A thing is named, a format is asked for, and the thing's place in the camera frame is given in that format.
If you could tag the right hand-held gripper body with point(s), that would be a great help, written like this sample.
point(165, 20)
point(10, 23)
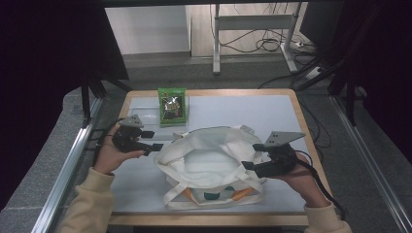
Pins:
point(278, 155)

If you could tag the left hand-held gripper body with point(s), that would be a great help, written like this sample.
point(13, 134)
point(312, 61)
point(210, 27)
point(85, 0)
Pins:
point(128, 136)

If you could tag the clear plastic container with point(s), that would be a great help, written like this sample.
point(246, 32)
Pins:
point(147, 111)

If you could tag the green snack packet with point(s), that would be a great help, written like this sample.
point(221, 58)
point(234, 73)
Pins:
point(172, 106)

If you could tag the white printed tote bag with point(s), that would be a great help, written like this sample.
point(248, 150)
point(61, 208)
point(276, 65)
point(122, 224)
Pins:
point(207, 161)

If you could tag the person's left hand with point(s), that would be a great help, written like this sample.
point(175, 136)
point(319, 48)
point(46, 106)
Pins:
point(111, 158)

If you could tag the person's right hand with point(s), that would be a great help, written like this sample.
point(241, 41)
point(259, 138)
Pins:
point(304, 184)

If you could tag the black metal stand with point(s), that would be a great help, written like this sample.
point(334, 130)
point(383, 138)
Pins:
point(350, 97)
point(86, 100)

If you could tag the white power strip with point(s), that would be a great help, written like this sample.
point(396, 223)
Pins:
point(313, 73)

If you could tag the white panel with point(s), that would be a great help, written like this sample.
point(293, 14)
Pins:
point(145, 29)

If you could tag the dark curtain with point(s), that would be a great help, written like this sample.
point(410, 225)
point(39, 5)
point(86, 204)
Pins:
point(382, 64)
point(42, 64)

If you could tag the black square floor frame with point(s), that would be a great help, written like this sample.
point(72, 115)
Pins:
point(88, 142)

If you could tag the aluminium floor rail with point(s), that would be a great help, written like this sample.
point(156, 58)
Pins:
point(64, 168)
point(372, 165)

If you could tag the white metal desk frame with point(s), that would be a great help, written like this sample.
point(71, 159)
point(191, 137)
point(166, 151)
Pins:
point(252, 22)

